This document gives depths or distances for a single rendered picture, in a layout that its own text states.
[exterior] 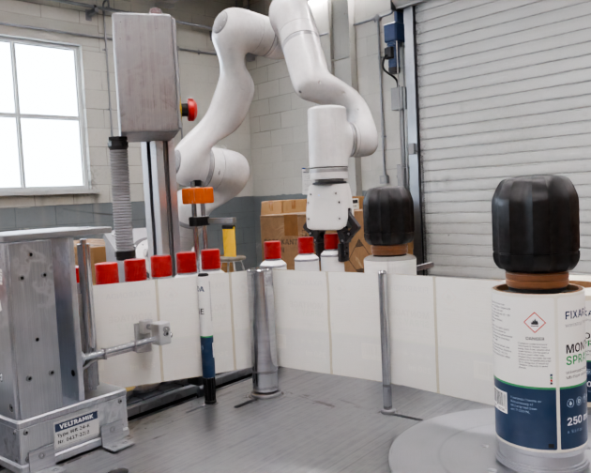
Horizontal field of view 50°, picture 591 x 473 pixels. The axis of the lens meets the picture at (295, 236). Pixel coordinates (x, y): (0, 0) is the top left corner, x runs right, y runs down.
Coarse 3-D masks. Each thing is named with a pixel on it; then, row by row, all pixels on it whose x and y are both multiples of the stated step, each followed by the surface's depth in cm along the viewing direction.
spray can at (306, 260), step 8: (304, 240) 128; (312, 240) 129; (304, 248) 128; (312, 248) 129; (296, 256) 130; (304, 256) 128; (312, 256) 129; (296, 264) 129; (304, 264) 128; (312, 264) 128
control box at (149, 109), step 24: (120, 24) 100; (144, 24) 101; (168, 24) 102; (120, 48) 100; (144, 48) 101; (168, 48) 102; (120, 72) 100; (144, 72) 101; (168, 72) 102; (120, 96) 100; (144, 96) 101; (168, 96) 102; (120, 120) 100; (144, 120) 101; (168, 120) 102
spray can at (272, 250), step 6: (264, 246) 121; (270, 246) 120; (276, 246) 120; (270, 252) 120; (276, 252) 120; (270, 258) 120; (276, 258) 120; (264, 264) 120; (270, 264) 120; (276, 264) 120; (282, 264) 120
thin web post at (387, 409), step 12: (384, 276) 81; (384, 288) 81; (384, 300) 81; (384, 312) 81; (384, 324) 81; (384, 336) 81; (384, 348) 81; (384, 360) 81; (384, 372) 82; (384, 384) 82; (384, 396) 82; (384, 408) 82
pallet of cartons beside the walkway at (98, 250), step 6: (78, 240) 526; (90, 240) 516; (96, 240) 507; (102, 240) 503; (90, 246) 445; (96, 246) 442; (102, 246) 434; (90, 252) 428; (96, 252) 427; (102, 252) 430; (96, 258) 427; (102, 258) 430
